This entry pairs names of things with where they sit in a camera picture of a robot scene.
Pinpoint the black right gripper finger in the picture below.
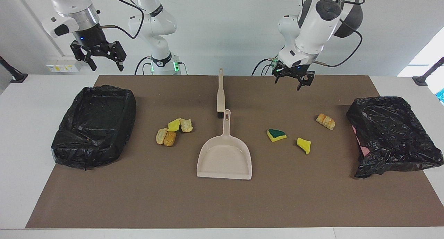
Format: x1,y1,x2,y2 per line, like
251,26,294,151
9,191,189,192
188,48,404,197
70,41,97,71
107,41,126,72

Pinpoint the striped orange bread piece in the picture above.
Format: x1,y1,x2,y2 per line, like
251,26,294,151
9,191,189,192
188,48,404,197
316,113,336,130

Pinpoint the beige hand brush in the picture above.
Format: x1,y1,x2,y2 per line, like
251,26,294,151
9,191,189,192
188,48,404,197
216,68,226,119

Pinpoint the green and yellow sponge piece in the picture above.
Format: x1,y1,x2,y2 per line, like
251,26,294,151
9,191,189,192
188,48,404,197
267,129,287,143

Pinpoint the notched yellow sponge piece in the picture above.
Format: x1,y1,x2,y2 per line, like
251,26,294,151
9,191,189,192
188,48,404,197
297,137,311,155

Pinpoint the brown bread piece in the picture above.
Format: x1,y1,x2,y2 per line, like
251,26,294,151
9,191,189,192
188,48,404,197
163,131,177,147

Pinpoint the beige plastic dustpan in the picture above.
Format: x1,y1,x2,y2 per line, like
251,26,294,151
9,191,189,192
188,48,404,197
196,109,253,180

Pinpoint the black bag lined pink bin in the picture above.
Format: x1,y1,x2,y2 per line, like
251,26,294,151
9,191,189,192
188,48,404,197
346,96,444,179

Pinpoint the black clamp stand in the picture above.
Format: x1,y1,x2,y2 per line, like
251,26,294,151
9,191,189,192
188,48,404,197
0,56,28,84
412,57,444,86

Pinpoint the brown table mat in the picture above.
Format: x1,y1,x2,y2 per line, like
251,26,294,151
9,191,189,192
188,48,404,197
25,75,444,229

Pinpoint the black right base cable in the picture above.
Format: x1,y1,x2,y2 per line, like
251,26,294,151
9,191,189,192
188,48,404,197
135,56,153,75

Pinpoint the black base cable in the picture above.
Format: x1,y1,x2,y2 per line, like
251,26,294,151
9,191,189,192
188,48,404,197
251,57,280,76
135,56,153,75

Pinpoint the black left base cable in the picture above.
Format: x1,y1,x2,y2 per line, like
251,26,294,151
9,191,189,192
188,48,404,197
251,57,280,76

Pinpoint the white wall power strip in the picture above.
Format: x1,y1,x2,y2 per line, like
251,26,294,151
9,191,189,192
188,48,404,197
46,59,83,73

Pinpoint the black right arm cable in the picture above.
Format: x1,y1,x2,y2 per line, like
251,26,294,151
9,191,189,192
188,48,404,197
99,0,144,40

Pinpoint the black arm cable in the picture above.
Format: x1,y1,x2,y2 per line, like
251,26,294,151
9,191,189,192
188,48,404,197
99,0,144,40
314,0,365,68

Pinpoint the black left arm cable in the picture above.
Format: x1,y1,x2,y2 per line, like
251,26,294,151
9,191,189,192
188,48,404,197
314,0,365,68

